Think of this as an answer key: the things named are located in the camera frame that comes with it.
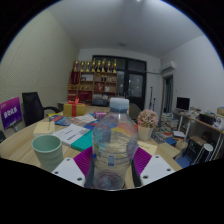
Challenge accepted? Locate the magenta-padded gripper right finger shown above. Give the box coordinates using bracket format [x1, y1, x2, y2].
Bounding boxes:
[131, 146, 177, 188]

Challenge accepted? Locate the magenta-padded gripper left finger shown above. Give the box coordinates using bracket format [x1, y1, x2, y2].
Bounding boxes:
[51, 145, 95, 189]

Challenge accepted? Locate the clear plastic water bottle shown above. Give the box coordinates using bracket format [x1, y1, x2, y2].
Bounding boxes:
[91, 97, 140, 192]

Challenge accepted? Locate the beige envelope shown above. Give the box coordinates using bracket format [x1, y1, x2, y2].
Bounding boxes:
[137, 139, 158, 156]

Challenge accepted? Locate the teal book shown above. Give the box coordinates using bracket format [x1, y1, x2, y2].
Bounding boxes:
[70, 129, 94, 152]

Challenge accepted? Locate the light wooden low stool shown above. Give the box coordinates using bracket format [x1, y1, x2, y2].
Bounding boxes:
[158, 142, 183, 159]

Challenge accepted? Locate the white printed paper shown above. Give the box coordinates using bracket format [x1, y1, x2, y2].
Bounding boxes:
[52, 123, 91, 146]

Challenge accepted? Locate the pale green cup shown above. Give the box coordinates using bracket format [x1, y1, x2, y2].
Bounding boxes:
[31, 134, 65, 173]

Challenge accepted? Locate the stack of books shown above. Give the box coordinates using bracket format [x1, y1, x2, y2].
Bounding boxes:
[159, 112, 179, 134]

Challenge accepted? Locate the pink box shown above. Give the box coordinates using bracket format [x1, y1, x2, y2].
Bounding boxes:
[94, 111, 108, 120]

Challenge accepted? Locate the beige upholstered chair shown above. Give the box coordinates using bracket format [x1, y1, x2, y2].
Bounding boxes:
[129, 102, 143, 121]

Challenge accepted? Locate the beige notepad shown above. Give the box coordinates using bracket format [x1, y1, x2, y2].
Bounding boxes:
[32, 120, 56, 137]

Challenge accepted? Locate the yellow gift box red ribbon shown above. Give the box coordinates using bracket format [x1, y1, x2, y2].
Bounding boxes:
[62, 97, 87, 118]

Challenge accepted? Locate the black tripod stand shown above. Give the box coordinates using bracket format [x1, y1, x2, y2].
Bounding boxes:
[148, 87, 158, 111]

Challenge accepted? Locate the white round stool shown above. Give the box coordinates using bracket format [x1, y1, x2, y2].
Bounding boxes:
[193, 143, 214, 166]

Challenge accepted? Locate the black computer monitor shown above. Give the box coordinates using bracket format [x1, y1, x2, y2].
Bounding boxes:
[176, 96, 191, 112]

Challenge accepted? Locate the cluttered wooden side desk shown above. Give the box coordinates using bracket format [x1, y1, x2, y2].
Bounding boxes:
[173, 106, 224, 161]

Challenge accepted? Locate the black office chair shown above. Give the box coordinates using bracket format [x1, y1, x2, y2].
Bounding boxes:
[21, 91, 61, 128]

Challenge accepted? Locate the wooden shelf unit with trophies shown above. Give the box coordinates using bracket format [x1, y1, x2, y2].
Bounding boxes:
[67, 58, 118, 104]

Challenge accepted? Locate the purple sign board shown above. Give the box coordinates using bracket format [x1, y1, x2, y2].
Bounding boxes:
[0, 96, 24, 131]

